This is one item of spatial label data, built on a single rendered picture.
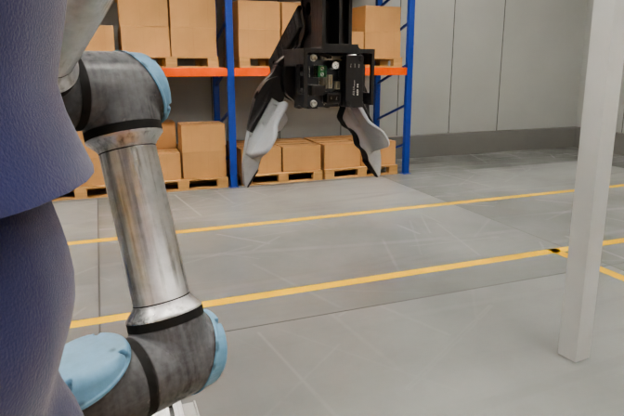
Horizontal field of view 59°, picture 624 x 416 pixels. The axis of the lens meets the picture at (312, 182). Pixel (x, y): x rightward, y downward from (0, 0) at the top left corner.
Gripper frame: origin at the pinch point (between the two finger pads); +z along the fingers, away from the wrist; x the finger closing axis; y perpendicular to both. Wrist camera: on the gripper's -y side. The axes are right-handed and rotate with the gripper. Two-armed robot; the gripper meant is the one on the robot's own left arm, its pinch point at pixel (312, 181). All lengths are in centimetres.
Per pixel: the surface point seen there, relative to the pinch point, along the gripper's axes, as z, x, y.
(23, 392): -1.0, -24.0, 34.1
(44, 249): -5.3, -23.2, 31.4
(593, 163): 38, 219, -158
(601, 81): -4, 218, -158
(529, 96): 47, 768, -809
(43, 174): -8.8, -22.7, 34.1
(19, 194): -8.4, -23.2, 35.4
